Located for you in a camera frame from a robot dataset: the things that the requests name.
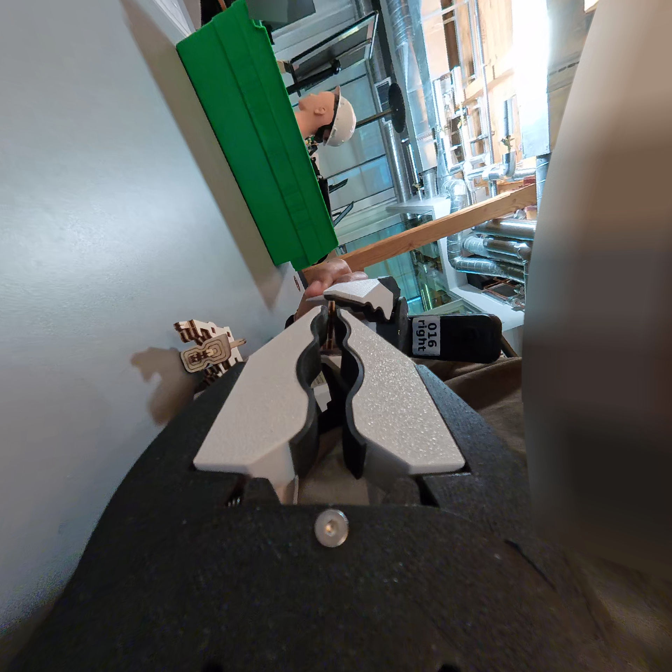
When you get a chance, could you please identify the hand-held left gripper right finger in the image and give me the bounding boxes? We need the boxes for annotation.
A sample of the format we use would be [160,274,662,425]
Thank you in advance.
[338,309,466,480]

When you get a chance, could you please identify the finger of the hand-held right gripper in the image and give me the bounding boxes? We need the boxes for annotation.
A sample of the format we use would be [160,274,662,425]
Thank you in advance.
[306,280,394,322]

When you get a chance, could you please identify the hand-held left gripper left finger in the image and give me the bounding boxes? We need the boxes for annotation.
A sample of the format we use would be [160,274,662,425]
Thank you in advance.
[193,306,322,506]

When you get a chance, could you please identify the wooden puzzle model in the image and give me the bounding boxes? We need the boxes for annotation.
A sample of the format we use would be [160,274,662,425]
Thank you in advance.
[175,319,246,383]

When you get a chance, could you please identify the grey desk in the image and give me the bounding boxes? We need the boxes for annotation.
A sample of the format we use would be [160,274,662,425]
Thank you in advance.
[0,0,316,646]

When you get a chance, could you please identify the person's right hand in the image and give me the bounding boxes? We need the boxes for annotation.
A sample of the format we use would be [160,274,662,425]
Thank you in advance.
[302,259,369,316]

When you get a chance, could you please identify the person's olive clothing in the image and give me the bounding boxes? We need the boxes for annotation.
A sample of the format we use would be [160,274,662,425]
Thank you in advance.
[420,357,672,672]

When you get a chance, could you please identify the silver pipe bundle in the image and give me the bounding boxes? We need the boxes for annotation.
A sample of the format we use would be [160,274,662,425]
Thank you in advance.
[446,218,533,284]

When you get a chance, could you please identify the wooden railing beam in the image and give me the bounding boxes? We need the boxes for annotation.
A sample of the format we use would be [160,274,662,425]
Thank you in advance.
[336,184,537,271]

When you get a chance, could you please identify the white hard hat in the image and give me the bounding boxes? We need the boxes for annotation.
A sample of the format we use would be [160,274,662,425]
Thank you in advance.
[321,85,358,148]

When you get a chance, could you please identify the green plastic bin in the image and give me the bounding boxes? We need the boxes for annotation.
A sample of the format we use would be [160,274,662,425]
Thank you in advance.
[177,0,339,271]

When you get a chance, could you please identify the black disc stand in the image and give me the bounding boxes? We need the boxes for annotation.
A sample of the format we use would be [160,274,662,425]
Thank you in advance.
[357,83,407,132]

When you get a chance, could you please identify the corrugated silver duct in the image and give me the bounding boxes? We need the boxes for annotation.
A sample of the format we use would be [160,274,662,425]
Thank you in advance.
[380,0,439,205]

